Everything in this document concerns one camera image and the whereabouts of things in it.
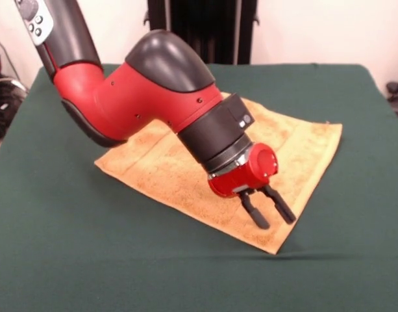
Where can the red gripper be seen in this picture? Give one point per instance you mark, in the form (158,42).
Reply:
(244,178)

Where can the tan terry towel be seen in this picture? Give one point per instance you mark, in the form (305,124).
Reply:
(172,175)

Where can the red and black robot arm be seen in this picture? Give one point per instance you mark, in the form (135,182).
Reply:
(137,97)

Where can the dark green table cloth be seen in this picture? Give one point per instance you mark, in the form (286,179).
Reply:
(120,276)

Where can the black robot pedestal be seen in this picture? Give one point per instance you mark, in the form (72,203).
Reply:
(218,26)

